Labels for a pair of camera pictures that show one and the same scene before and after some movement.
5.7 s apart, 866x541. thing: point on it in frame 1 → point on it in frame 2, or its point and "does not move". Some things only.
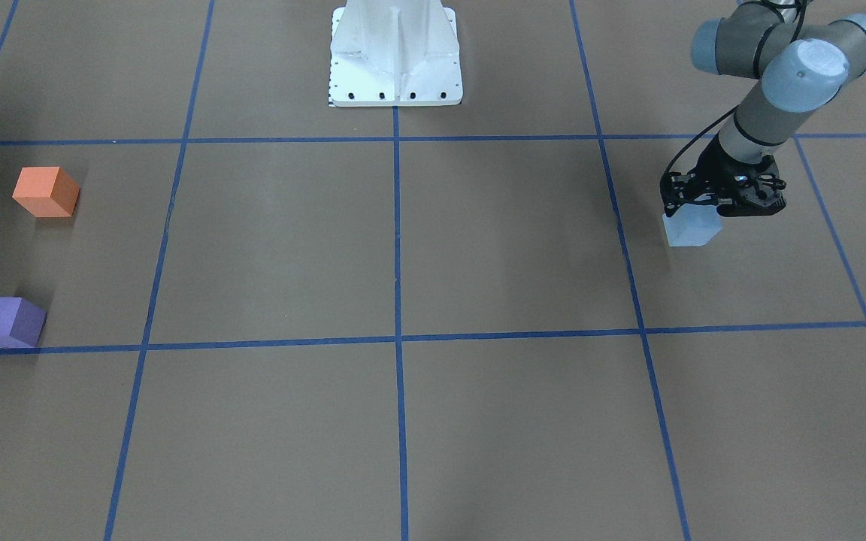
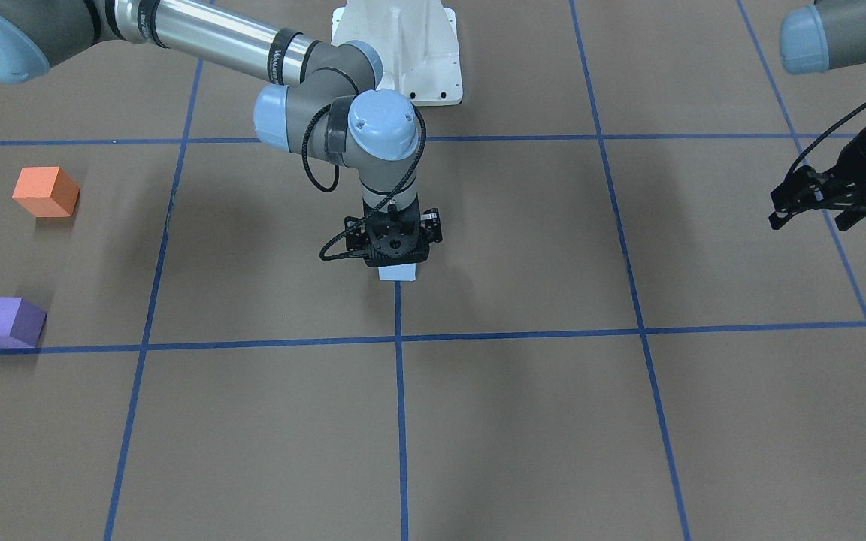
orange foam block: x=46 y=191 does not move
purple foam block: x=7 y=322 does not move
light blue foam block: x=692 y=225 → x=398 y=273
